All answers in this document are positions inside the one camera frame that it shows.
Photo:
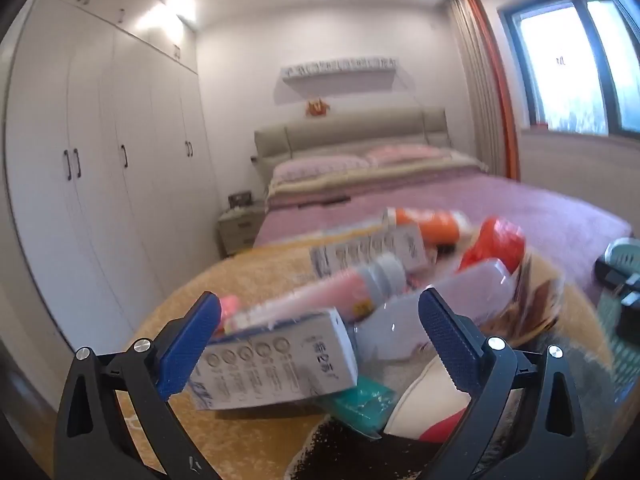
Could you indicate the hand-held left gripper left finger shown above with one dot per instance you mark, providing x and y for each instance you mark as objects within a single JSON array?
[{"x": 190, "y": 345}]

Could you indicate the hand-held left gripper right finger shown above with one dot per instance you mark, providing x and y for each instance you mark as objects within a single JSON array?
[{"x": 445, "y": 340}]

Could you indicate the white blue milk carton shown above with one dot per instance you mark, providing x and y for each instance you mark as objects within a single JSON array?
[
  {"x": 280, "y": 360},
  {"x": 365, "y": 252}
]

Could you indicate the small pink item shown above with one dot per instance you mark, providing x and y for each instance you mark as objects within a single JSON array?
[{"x": 230, "y": 310}]

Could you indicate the clear plastic bottle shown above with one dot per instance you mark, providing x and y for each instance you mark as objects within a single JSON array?
[{"x": 480, "y": 285}]

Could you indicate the teal packet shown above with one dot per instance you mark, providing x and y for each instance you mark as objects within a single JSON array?
[{"x": 365, "y": 402}]

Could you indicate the red plastic bag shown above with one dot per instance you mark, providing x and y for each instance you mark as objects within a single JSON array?
[{"x": 495, "y": 242}]

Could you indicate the orange white tube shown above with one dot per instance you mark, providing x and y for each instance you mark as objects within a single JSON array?
[{"x": 435, "y": 227}]

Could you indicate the pink bottle grey cap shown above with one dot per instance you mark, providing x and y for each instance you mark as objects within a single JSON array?
[{"x": 340, "y": 282}]

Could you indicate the white nightstand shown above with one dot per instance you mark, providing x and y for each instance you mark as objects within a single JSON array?
[{"x": 240, "y": 230}]

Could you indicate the bed with purple sheet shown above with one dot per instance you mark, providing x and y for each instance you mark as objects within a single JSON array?
[{"x": 450, "y": 195}]

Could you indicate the small black clock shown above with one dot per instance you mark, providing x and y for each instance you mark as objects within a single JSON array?
[{"x": 240, "y": 199}]

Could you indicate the beige folded quilt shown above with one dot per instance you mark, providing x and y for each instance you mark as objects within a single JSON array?
[{"x": 375, "y": 180}]

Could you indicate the white wardrobe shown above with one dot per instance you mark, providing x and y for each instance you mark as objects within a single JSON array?
[{"x": 100, "y": 160}]

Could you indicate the window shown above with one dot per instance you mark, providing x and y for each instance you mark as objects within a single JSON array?
[{"x": 565, "y": 70}]

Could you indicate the pink purple pillow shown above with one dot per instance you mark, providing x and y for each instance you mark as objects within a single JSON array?
[{"x": 320, "y": 167}]

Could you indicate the beige orange curtain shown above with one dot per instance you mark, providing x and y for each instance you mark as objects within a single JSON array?
[{"x": 480, "y": 85}]

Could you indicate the beige padded headboard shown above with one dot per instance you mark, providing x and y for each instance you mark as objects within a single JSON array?
[{"x": 350, "y": 130}]

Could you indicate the red wall ornament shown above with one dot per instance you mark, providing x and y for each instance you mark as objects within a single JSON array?
[{"x": 317, "y": 108}]

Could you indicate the white wall shelf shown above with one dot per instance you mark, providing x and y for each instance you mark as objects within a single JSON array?
[{"x": 340, "y": 71}]

